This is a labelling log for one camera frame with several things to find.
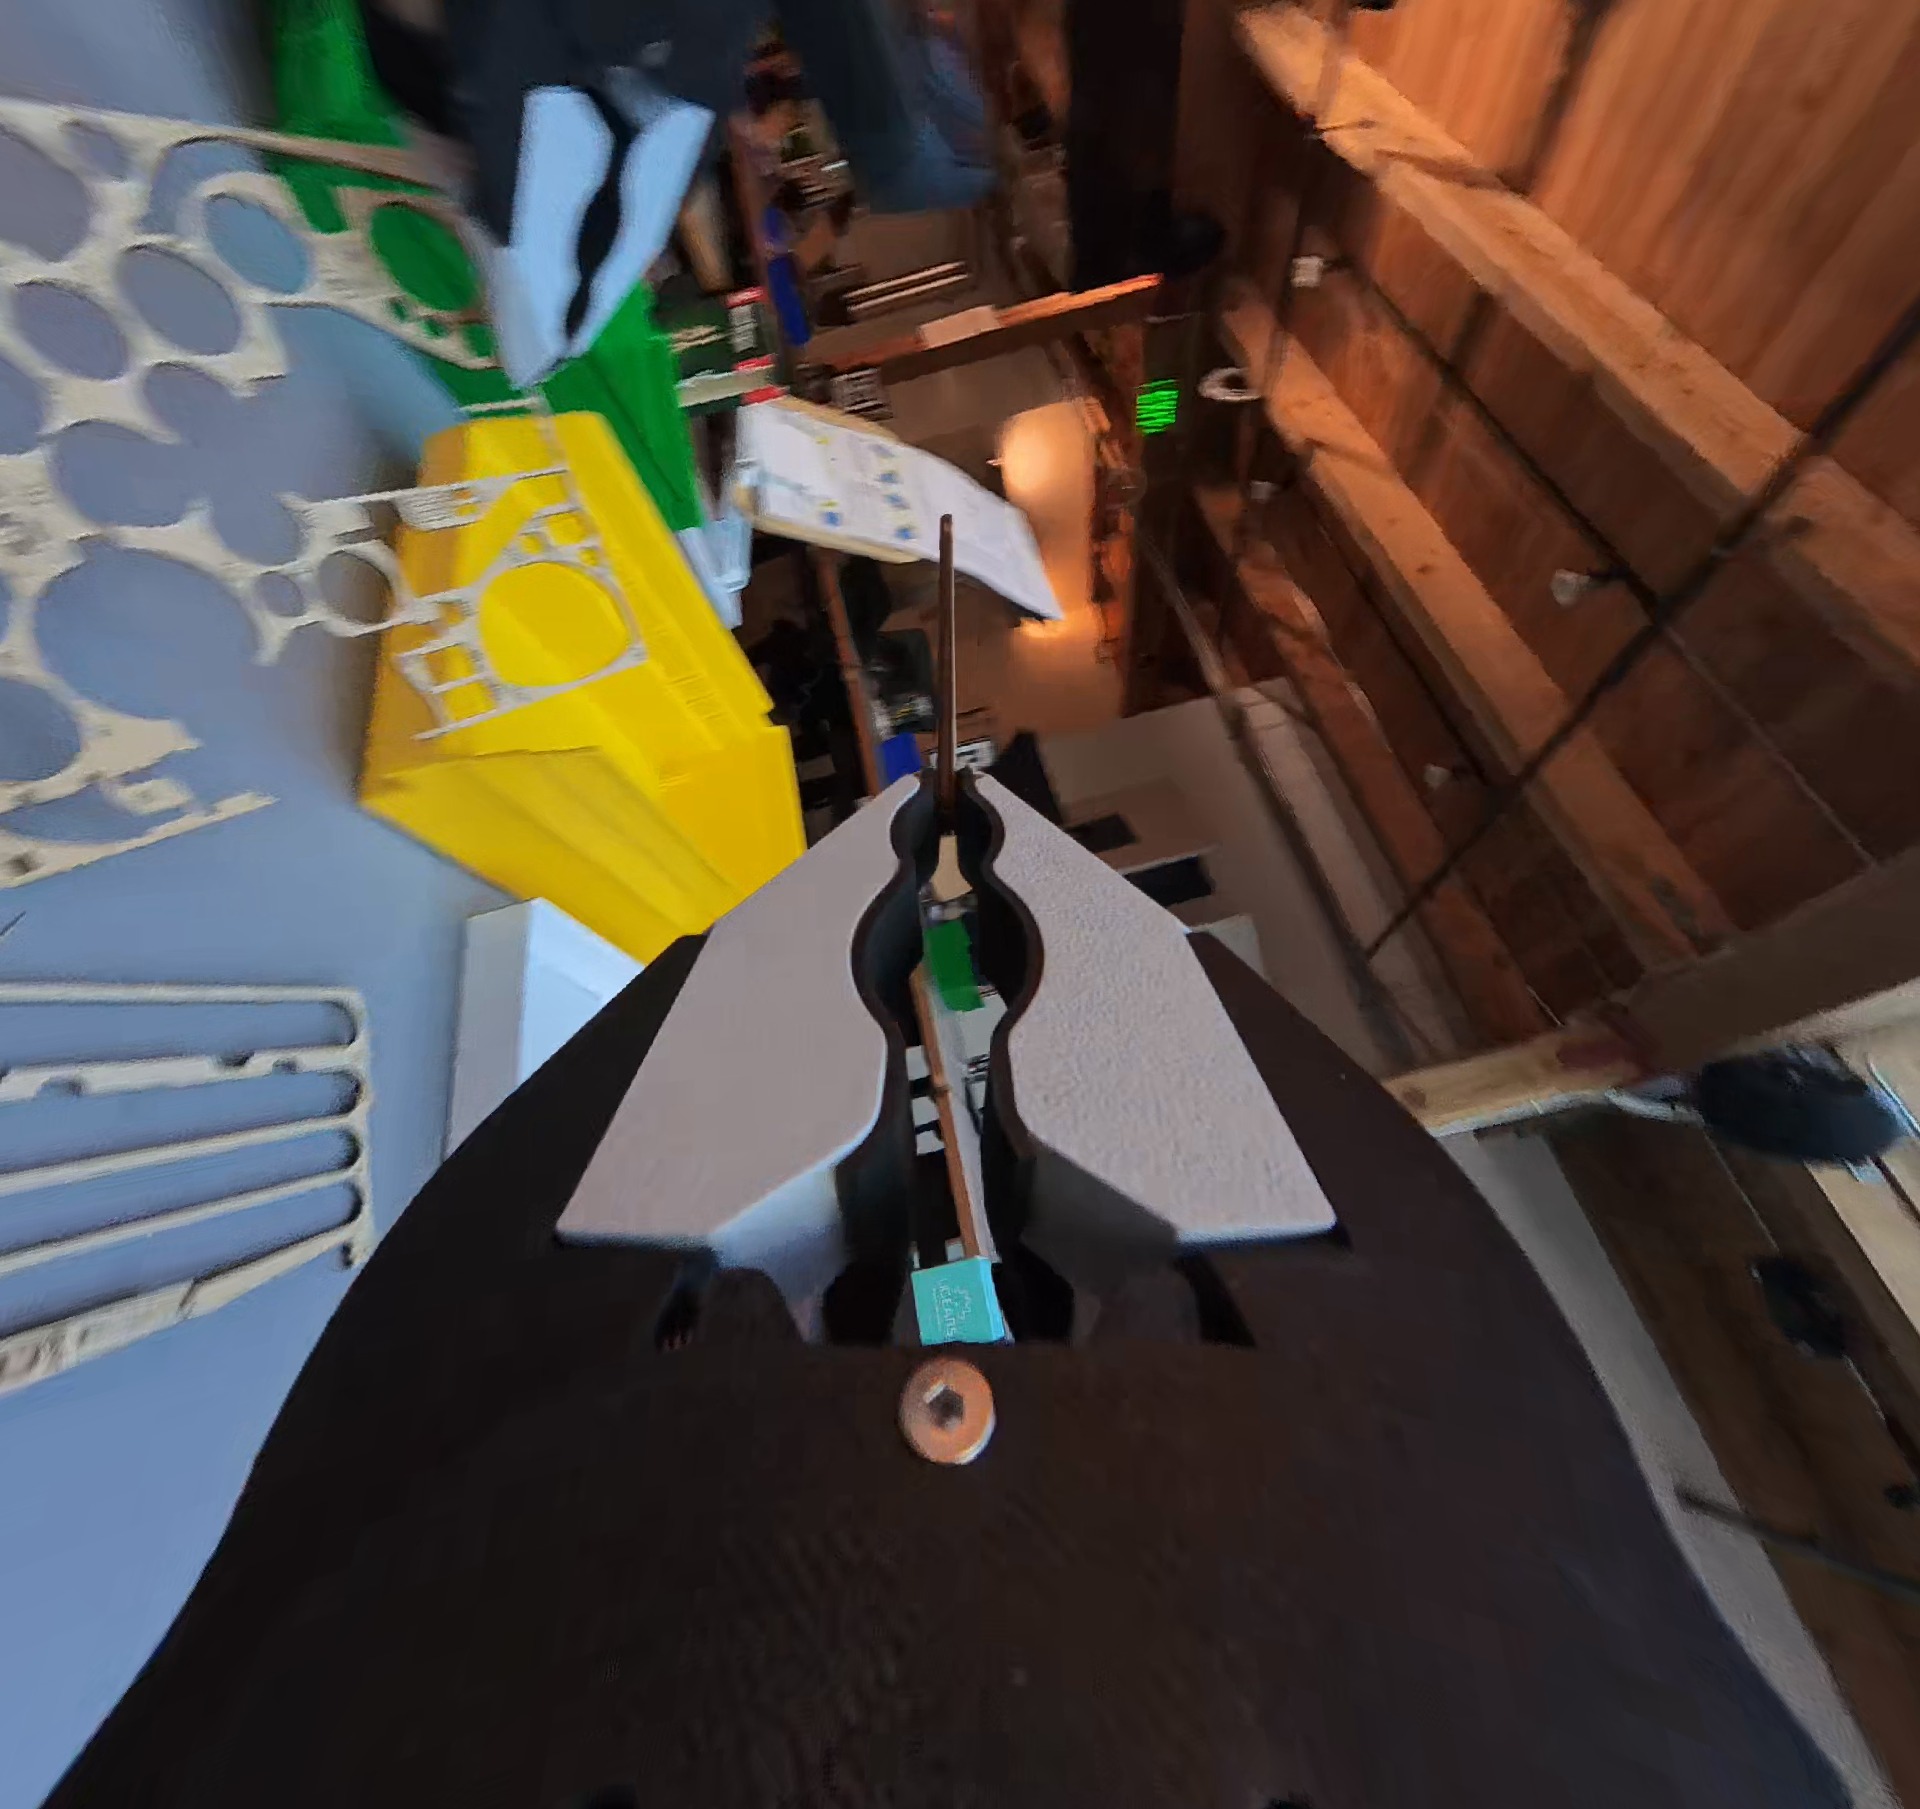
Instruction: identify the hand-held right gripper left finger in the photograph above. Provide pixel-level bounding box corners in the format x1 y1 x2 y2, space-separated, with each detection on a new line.
555 775 945 1344

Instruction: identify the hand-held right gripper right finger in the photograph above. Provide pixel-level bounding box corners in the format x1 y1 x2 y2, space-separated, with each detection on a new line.
966 771 1340 1344

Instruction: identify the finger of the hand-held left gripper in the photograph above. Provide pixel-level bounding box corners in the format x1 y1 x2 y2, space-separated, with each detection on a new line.
471 86 621 388
570 99 718 359

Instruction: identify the wooden sheet with round holes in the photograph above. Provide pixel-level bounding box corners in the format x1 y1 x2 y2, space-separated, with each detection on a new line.
0 94 655 892

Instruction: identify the thin wooden model part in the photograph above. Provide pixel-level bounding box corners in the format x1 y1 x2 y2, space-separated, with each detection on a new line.
933 512 974 898

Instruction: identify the black model kit box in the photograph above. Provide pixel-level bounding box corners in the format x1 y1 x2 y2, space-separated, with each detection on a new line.
908 1255 1004 1347

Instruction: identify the green plastic bin stack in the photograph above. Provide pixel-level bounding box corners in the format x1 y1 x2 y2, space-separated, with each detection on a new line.
265 0 708 536

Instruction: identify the white cardboard tray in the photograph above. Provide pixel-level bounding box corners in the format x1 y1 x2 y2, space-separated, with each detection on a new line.
445 894 649 1170

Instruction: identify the yellow plastic bin stack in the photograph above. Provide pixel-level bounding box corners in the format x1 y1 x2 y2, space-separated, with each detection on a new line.
354 409 810 964

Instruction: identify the clipboard with printed sheet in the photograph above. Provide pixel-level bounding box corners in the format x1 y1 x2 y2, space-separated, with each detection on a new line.
731 396 1069 625

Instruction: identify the slotted wooden sheet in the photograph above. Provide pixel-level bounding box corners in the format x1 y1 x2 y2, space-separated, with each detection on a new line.
0 983 379 1402

